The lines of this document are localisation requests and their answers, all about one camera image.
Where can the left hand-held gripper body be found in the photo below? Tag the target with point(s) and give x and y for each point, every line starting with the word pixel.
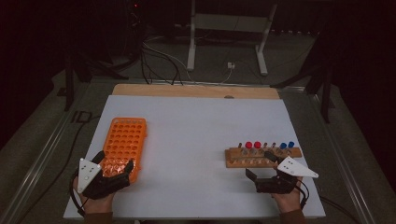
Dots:
pixel 88 174

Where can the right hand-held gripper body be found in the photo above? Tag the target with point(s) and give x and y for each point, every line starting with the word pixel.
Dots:
pixel 292 168

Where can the wooden test tube rack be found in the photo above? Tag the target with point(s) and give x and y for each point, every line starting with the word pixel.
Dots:
pixel 236 158

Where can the orange plastic test tube rack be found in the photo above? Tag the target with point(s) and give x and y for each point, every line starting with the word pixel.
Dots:
pixel 124 140

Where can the person's left hand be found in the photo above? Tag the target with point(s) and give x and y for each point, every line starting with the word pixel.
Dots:
pixel 99 205

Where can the person's right hand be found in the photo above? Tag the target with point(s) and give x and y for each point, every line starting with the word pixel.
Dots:
pixel 289 202

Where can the white table mat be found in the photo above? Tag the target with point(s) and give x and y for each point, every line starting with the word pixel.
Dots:
pixel 193 130

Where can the black tripod stand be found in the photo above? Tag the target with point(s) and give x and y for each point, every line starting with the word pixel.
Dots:
pixel 69 84
pixel 326 93

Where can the white plug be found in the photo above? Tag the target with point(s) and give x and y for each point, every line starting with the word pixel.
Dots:
pixel 230 65

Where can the grey metal stand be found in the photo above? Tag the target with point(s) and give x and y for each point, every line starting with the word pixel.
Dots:
pixel 229 22

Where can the aluminium floor frame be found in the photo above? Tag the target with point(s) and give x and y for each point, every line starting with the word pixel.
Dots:
pixel 39 165

